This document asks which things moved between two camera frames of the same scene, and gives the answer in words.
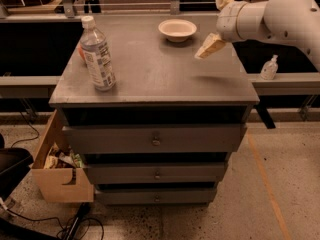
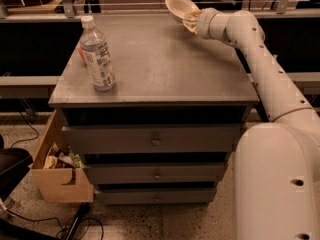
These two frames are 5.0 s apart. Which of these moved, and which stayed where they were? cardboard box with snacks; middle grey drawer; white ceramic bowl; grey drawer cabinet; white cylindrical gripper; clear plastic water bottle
Moved: white ceramic bowl; white cylindrical gripper
Stayed: grey drawer cabinet; clear plastic water bottle; middle grey drawer; cardboard box with snacks
